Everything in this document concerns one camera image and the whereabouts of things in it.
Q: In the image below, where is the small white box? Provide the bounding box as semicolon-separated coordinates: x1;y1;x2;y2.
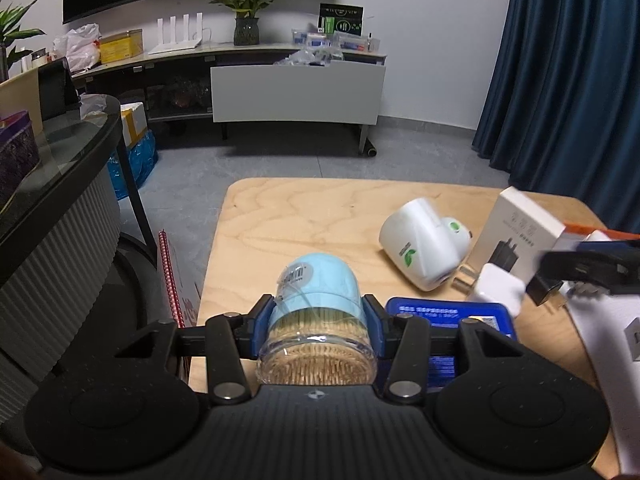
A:
625;317;640;361

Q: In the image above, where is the clear storage box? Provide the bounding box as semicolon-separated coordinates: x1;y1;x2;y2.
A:
291;30;333;51
332;31;376;55

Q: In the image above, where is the leafy green plant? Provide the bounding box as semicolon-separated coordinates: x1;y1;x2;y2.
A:
0;0;46;81

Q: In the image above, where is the white cardboard box yellow tape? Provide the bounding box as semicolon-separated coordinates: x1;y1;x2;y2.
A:
120;102;150;146

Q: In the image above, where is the blue plastic box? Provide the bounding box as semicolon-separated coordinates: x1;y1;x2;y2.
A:
384;296;517;392

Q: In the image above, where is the red spiral notebook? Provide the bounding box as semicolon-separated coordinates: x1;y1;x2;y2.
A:
157;230;201;328

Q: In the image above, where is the toothpick jar with blue lid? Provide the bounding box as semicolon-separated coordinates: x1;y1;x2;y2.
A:
256;253;378;387

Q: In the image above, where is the green and black box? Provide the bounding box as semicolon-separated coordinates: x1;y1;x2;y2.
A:
318;2;366;36

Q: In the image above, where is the blue curtain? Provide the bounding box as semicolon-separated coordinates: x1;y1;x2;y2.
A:
472;0;640;233

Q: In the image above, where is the potted plant in dark vase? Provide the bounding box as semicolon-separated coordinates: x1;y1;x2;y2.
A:
209;0;286;46

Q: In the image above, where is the brown cardboard box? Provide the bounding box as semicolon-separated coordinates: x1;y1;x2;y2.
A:
0;67;43;121

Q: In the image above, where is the white power adapter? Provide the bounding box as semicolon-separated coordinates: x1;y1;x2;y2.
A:
452;262;527;318

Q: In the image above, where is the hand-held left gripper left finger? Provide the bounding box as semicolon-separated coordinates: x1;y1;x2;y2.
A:
115;294;276;405

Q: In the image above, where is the white router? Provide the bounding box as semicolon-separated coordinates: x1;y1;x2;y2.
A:
148;12;203;56

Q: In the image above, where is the grey television cabinet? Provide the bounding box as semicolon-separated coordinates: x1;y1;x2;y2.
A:
70;42;387;136

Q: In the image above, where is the tall white charger box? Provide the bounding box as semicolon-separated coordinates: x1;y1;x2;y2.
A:
469;186;567;281

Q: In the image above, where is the purple patterned box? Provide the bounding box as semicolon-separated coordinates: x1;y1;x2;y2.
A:
0;111;41;206

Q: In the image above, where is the pile of clear plastic packets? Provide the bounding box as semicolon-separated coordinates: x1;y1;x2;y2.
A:
274;47;346;67

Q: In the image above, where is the blue plastic bag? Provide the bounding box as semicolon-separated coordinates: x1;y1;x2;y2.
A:
105;130;160;201

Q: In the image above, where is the black charger plug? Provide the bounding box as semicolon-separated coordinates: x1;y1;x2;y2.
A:
525;260;576;311

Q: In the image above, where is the white plastic bag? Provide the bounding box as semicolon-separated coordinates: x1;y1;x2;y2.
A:
52;22;102;73

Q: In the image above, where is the white plug-in device with grille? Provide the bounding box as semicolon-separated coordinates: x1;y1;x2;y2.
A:
379;197;473;292

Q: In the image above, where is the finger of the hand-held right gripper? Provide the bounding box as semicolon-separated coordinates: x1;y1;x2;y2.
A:
572;240;640;255
542;250;640;297

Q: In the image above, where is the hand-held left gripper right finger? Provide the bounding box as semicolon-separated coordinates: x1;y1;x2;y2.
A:
362;294;523;406

